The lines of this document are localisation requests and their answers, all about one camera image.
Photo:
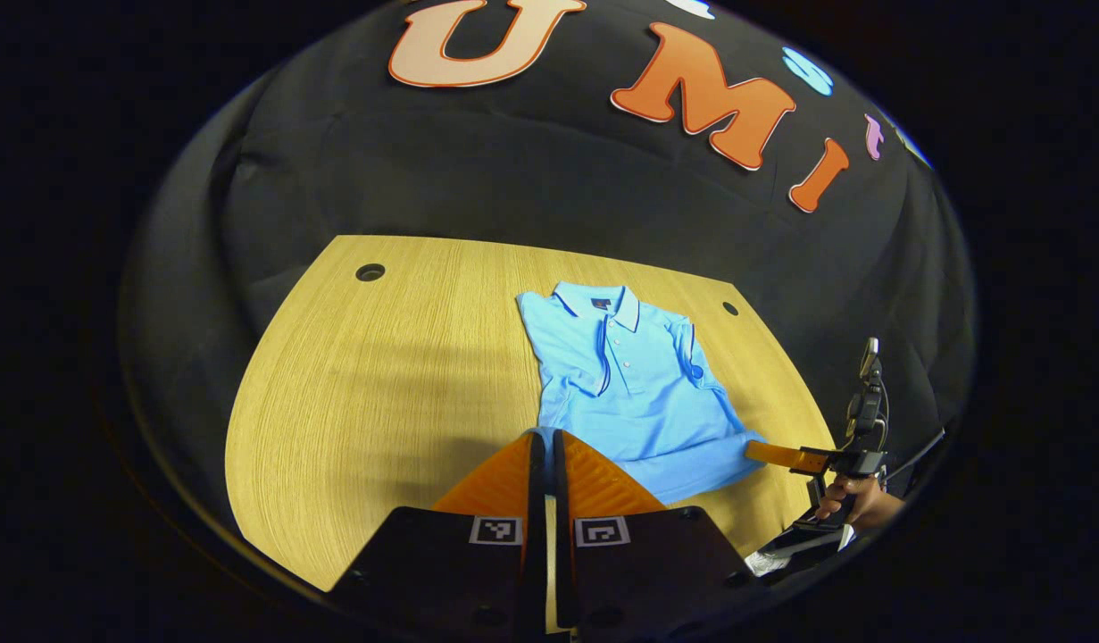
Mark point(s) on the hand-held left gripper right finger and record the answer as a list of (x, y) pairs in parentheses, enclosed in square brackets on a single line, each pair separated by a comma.
[(561, 487)]

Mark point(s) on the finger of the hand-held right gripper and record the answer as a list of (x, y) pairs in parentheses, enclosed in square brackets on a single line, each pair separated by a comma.
[(786, 456)]

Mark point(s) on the black and white object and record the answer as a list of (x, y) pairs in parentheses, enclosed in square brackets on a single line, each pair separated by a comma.
[(799, 541)]

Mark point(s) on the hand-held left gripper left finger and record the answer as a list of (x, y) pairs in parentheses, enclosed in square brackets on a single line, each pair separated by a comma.
[(537, 487)]

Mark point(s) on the light blue T-shirt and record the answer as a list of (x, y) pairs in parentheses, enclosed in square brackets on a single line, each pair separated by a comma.
[(638, 393)]

